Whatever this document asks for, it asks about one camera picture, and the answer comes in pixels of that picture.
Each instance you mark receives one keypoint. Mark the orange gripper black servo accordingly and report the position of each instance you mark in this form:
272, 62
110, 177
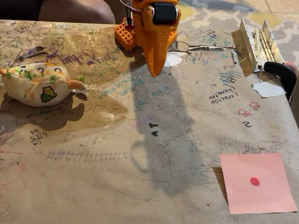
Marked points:
162, 13

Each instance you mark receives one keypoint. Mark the white corn plush toy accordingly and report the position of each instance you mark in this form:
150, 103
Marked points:
35, 86

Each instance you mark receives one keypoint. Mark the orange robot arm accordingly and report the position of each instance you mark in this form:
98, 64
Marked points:
124, 36

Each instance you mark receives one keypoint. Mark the small red round object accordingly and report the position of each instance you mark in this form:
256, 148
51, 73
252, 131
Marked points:
254, 181

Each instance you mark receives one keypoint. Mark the grey yellow patterned rug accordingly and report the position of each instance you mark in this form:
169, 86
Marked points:
212, 14

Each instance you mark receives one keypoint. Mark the brown leather armchair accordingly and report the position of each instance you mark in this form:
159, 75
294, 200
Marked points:
77, 9

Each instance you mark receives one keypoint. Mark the white paper scrap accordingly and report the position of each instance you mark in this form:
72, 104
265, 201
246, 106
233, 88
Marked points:
269, 89

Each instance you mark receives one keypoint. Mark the torn dark paper flap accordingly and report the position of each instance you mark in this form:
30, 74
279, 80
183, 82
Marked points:
30, 52

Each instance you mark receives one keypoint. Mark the black curved clamp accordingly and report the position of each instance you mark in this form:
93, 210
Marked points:
286, 75

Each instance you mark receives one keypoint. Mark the person's bare foot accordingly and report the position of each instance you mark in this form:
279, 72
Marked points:
291, 66

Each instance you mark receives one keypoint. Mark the brown scribbled paper table cover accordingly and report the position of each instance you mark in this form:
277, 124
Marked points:
133, 193

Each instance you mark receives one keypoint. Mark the pink sticky note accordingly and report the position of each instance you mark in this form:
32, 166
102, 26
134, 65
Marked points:
261, 199

